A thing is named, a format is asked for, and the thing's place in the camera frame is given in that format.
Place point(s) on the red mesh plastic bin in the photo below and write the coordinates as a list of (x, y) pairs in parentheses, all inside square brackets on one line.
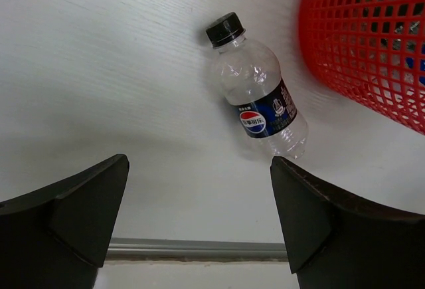
[(358, 49)]

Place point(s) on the aluminium front table rail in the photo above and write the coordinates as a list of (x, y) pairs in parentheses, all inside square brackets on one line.
[(121, 249)]

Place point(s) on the clear blue-label water bottle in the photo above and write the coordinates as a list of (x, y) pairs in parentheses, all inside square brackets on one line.
[(415, 63)]

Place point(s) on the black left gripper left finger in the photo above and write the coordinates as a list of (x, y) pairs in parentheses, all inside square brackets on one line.
[(58, 235)]

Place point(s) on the clear Pepsi-label plastic bottle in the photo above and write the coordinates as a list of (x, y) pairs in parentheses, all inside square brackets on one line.
[(249, 76)]

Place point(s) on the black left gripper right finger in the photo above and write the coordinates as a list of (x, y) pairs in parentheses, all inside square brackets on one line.
[(337, 239)]

